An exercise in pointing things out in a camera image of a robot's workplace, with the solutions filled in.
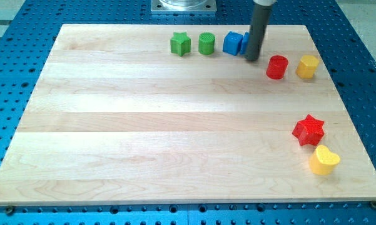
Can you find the red cylinder block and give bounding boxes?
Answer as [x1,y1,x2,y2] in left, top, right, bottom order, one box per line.
[266,55,288,79]

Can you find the green star block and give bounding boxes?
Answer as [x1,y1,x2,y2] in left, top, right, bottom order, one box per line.
[170,32,191,56]

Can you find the red star block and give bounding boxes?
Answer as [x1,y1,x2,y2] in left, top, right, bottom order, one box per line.
[292,114,325,146]

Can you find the wooden board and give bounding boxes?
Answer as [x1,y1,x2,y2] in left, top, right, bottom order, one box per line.
[0,24,376,206]

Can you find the green cylinder block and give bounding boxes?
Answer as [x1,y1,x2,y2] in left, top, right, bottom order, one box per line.
[198,32,215,55]

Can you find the blue cube block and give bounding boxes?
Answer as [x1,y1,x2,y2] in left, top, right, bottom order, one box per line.
[223,31,243,56]

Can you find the blue block behind tool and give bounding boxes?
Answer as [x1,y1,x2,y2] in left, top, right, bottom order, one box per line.
[240,32,250,55]

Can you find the yellow hexagon block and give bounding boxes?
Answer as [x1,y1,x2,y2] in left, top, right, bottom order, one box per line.
[295,55,320,79]

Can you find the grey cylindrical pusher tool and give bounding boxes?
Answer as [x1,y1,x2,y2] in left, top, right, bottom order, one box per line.
[245,0,276,61]

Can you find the yellow heart block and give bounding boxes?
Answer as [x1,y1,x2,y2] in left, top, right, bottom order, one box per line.
[309,145,340,176]

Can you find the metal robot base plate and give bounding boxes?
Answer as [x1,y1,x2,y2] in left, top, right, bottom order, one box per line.
[150,0,217,15]

